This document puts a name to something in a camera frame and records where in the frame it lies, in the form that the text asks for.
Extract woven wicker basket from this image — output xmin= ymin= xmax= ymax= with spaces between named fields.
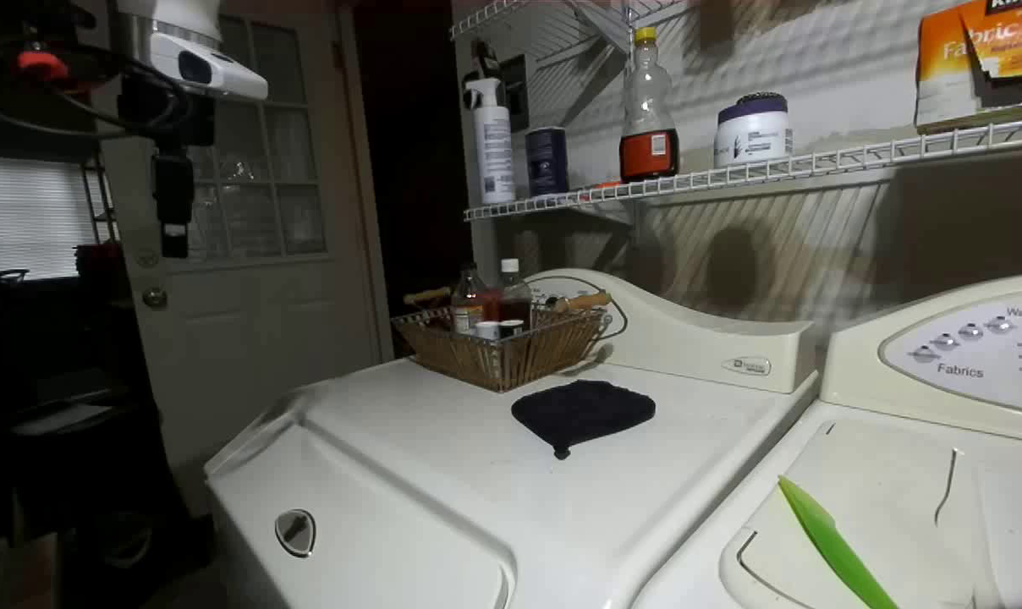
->
xmin=394 ymin=293 xmax=605 ymax=394

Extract white right washing machine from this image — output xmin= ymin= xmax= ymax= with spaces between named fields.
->
xmin=634 ymin=275 xmax=1022 ymax=609

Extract white panelled door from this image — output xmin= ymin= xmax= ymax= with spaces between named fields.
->
xmin=106 ymin=0 xmax=390 ymax=466

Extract white tub blue lid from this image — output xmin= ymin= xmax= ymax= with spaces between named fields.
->
xmin=715 ymin=91 xmax=791 ymax=167

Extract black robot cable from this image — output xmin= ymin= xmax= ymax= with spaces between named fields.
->
xmin=0 ymin=20 xmax=176 ymax=146

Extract white spray bottle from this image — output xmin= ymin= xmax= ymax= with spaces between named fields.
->
xmin=462 ymin=41 xmax=514 ymax=205

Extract clear bottle white cap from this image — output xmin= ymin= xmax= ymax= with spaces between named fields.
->
xmin=498 ymin=256 xmax=532 ymax=335

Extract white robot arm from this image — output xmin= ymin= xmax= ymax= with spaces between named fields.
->
xmin=108 ymin=0 xmax=266 ymax=256

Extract white wire shelf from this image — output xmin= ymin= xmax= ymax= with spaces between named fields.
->
xmin=462 ymin=117 xmax=1022 ymax=224

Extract dark shelving unit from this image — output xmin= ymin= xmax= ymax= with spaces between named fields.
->
xmin=0 ymin=240 xmax=186 ymax=575

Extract clear bottle red label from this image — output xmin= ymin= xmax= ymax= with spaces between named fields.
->
xmin=618 ymin=26 xmax=681 ymax=183

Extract amber vinegar bottle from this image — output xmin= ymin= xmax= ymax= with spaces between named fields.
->
xmin=450 ymin=268 xmax=482 ymax=335

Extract white left washing machine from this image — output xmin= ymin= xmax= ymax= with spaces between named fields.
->
xmin=206 ymin=268 xmax=820 ymax=609

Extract green leaf-shaped strip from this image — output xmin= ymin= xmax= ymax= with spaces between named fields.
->
xmin=777 ymin=476 xmax=896 ymax=609

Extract dark blue container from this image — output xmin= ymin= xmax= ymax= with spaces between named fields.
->
xmin=525 ymin=129 xmax=569 ymax=193

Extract round door knob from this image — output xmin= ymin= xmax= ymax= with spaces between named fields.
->
xmin=142 ymin=286 xmax=169 ymax=310

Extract orange cardboard box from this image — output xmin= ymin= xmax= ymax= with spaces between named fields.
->
xmin=914 ymin=0 xmax=1022 ymax=133

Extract white washing machine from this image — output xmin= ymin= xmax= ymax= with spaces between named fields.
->
xmin=634 ymin=275 xmax=1022 ymax=609
xmin=206 ymin=268 xmax=820 ymax=609

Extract black round cloth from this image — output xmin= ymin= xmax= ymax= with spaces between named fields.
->
xmin=509 ymin=383 xmax=656 ymax=461

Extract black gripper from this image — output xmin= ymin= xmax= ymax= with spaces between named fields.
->
xmin=119 ymin=78 xmax=217 ymax=262

